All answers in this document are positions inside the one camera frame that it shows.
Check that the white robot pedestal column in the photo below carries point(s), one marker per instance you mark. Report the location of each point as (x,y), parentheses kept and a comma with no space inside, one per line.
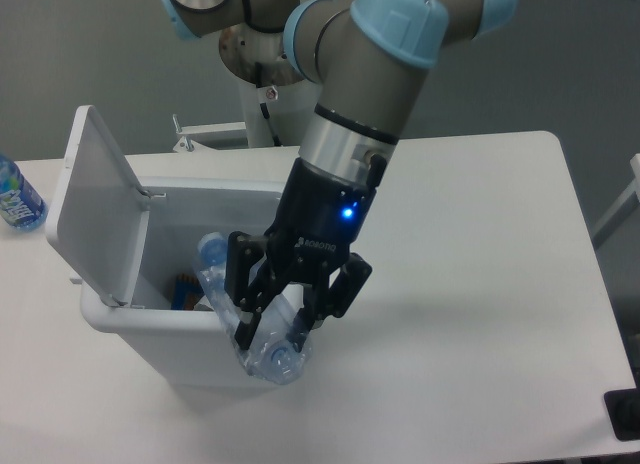
(268,85)

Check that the white plastic trash can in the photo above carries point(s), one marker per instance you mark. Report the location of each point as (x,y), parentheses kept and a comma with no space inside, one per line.
(187,347)

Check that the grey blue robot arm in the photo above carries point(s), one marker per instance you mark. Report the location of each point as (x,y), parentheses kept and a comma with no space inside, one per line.
(371,59)

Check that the white metal base frame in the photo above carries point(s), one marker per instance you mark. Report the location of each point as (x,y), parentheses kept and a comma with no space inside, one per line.
(235,135)

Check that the white trash can lid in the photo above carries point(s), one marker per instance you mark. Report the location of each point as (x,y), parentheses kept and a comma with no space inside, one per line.
(99,217)

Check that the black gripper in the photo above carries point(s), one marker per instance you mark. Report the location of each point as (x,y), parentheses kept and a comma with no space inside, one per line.
(318,217)

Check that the black table corner clamp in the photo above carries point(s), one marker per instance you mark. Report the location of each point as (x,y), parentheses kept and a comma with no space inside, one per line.
(623,410)

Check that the blue labelled water bottle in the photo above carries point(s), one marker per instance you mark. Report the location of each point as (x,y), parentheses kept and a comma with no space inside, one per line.
(22,207)

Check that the white furniture leg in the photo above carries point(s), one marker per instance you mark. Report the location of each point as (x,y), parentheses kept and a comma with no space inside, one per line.
(620,210)

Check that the blue orange snack packet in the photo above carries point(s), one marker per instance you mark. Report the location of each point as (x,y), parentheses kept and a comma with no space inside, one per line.
(186,294)

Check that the crushed clear plastic bottle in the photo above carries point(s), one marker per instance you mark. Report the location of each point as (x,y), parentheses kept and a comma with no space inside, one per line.
(279,351)

